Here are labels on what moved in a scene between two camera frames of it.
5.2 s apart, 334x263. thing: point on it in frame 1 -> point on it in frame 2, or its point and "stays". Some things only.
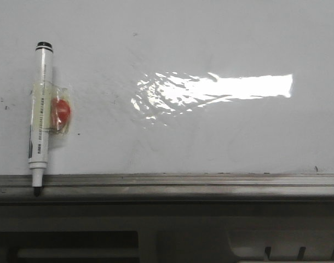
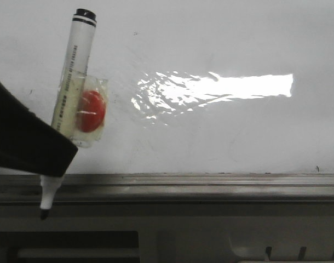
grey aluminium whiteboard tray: x=170 y=188 stays
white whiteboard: x=172 y=86 stays
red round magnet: x=61 y=113 -> x=91 y=111
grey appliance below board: x=167 y=233 stays
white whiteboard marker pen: x=40 y=115 -> x=68 y=105
